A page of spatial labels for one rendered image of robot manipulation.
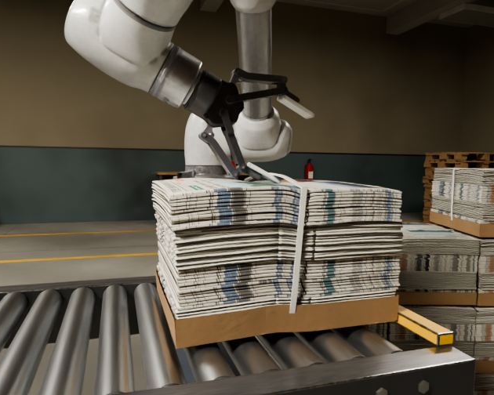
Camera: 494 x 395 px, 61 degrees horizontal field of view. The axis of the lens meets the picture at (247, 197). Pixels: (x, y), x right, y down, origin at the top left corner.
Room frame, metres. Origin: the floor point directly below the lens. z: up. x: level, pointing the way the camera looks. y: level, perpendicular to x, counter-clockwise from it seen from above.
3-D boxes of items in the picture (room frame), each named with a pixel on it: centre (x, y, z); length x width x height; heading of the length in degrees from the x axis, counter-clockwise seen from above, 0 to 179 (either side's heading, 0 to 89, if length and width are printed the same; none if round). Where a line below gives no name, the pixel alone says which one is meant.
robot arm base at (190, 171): (1.56, 0.17, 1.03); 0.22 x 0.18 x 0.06; 140
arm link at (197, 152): (1.57, 0.15, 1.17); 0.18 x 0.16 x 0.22; 85
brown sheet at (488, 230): (1.53, -0.90, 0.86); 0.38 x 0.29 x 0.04; 0
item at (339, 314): (0.79, -0.14, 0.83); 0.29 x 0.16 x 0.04; 18
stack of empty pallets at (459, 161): (7.54, -3.97, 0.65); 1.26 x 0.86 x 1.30; 112
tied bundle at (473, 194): (1.53, -0.90, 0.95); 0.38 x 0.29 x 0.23; 0
